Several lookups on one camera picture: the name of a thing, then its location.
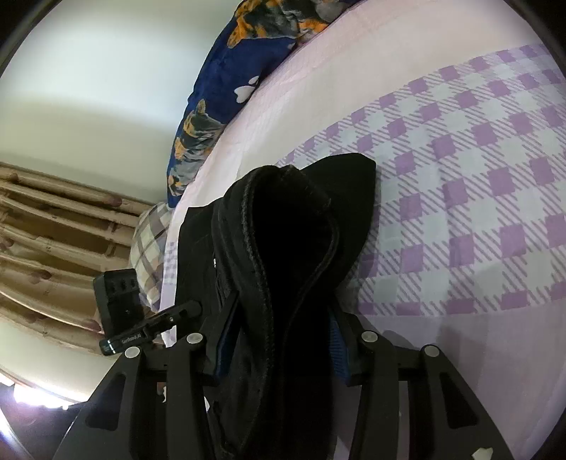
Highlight beige curtain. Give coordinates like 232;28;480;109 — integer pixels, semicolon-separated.
0;161;153;355

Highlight pink purple checked bed sheet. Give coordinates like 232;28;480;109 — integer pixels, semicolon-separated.
159;0;566;460

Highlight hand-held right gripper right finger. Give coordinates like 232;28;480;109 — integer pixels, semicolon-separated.
329;309;516;460

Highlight black pants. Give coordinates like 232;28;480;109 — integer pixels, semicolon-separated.
174;153;377;460

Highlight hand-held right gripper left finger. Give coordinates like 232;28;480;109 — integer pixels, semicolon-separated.
53;293;243;460

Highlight blue printed blanket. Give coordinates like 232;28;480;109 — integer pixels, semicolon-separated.
167;0;360;208

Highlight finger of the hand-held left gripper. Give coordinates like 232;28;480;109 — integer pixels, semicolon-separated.
142;300;203;342

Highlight plaid pillow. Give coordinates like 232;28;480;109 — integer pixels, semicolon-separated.
130;202;178;311

